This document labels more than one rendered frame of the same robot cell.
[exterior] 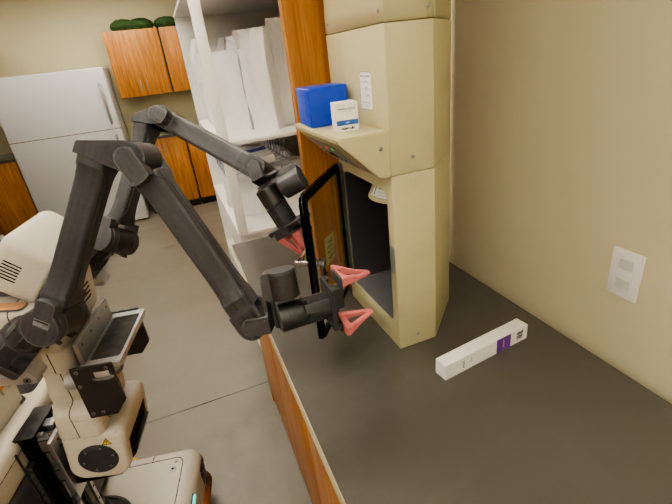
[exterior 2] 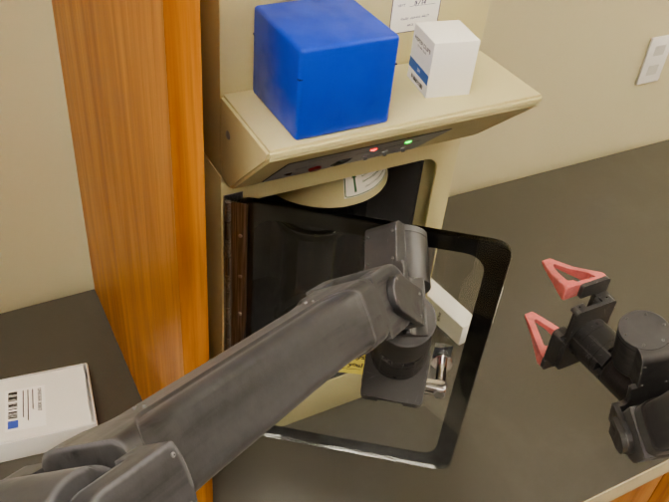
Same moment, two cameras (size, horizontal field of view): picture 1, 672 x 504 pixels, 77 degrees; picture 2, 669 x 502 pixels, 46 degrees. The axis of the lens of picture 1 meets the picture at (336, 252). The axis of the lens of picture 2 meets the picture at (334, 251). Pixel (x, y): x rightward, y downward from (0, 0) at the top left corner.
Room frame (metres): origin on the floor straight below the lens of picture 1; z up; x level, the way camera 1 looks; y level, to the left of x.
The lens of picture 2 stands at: (1.24, 0.66, 1.89)
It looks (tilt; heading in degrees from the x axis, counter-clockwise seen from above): 39 degrees down; 257
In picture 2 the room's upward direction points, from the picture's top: 6 degrees clockwise
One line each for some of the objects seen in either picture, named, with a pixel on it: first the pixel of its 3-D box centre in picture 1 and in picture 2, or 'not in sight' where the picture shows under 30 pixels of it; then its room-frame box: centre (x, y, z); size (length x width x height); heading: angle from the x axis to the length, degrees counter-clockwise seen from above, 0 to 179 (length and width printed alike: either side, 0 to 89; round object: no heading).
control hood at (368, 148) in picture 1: (338, 147); (381, 136); (1.04, -0.03, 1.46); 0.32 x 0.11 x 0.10; 19
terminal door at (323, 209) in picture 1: (328, 248); (353, 349); (1.05, 0.02, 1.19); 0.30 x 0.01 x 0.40; 161
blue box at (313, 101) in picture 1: (322, 104); (322, 65); (1.11, -0.01, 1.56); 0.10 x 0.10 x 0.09; 19
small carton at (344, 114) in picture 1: (344, 115); (442, 58); (0.98, -0.05, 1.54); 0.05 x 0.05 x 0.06; 9
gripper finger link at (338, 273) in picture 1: (349, 283); (566, 290); (0.77, -0.02, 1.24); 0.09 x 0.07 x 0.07; 109
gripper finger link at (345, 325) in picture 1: (352, 311); (553, 328); (0.77, -0.02, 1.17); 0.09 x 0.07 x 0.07; 109
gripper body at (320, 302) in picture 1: (319, 306); (596, 346); (0.75, 0.05, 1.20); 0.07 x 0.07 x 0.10; 19
